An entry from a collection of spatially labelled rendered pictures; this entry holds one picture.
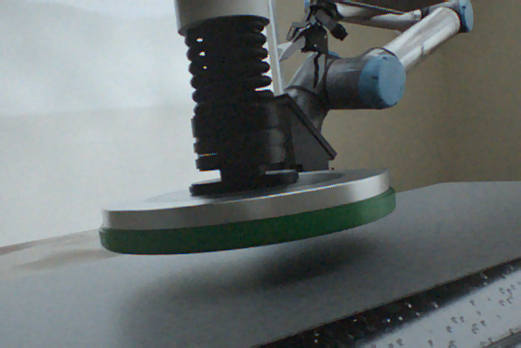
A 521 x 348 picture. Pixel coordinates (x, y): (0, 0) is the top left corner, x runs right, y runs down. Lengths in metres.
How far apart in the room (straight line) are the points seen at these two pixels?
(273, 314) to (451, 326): 0.09
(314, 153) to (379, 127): 5.86
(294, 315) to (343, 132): 6.64
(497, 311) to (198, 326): 0.16
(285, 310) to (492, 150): 7.90
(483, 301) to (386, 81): 1.23
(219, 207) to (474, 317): 0.15
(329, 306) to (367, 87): 1.23
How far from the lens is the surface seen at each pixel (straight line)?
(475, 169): 8.34
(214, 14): 0.38
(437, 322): 0.29
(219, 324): 0.28
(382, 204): 0.35
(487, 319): 0.31
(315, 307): 0.28
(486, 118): 8.17
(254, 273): 0.37
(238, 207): 0.30
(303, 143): 1.48
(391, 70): 1.53
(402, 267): 0.34
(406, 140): 7.73
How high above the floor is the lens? 0.95
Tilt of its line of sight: 3 degrees down
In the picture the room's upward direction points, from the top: 7 degrees counter-clockwise
